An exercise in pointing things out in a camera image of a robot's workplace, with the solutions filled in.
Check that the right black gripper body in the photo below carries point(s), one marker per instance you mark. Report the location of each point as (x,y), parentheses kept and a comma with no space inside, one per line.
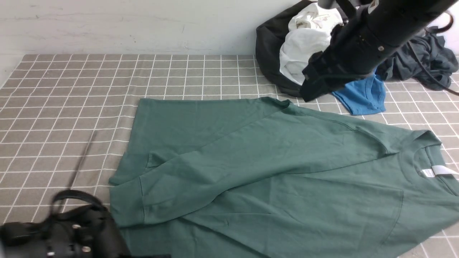
(355,51)

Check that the green long-sleeve top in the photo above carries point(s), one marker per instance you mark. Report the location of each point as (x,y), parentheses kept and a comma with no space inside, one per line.
(263,178)

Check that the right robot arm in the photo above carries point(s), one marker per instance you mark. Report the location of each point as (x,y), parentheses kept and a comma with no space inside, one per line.
(401,18)

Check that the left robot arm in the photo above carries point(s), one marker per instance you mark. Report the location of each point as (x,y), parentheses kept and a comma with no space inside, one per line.
(85,232)

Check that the blue t-shirt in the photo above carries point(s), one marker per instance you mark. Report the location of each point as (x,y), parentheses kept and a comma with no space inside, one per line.
(363,97)

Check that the white crumpled shirt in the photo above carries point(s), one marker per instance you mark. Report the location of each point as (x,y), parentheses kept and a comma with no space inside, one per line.
(309,33)

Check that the dark grey crumpled garment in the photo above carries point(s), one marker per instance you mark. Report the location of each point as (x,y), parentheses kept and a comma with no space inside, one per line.
(423,58)

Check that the grey checked tablecloth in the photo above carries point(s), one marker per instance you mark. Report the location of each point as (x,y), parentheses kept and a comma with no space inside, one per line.
(66,118)

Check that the black garment by wall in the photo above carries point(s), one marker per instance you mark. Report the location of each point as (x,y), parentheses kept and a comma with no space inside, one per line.
(270,36)

